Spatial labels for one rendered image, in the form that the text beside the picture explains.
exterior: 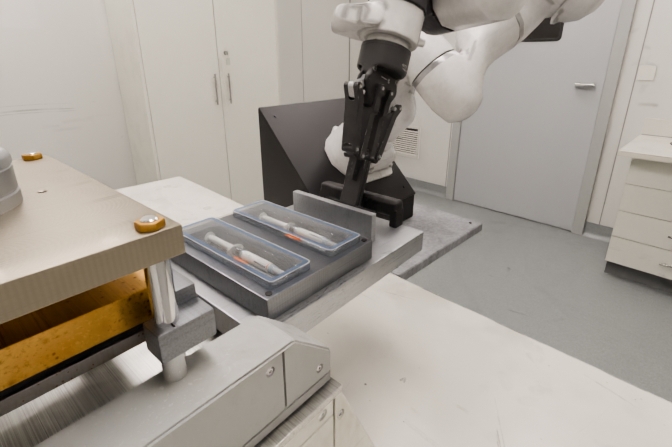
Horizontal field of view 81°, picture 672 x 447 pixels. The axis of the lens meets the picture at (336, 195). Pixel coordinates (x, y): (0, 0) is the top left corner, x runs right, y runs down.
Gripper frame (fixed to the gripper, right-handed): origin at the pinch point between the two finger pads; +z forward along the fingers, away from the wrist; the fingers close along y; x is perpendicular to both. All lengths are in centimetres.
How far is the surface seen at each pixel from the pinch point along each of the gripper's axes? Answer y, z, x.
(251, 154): 140, 2, 197
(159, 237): -36.2, 5.0, -13.2
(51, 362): -39.4, 13.5, -9.9
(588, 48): 240, -113, 16
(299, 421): -23.6, 19.1, -16.9
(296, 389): -23.8, 16.8, -16.0
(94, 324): -37.4, 11.5, -9.9
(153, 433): -35.5, 16.1, -15.5
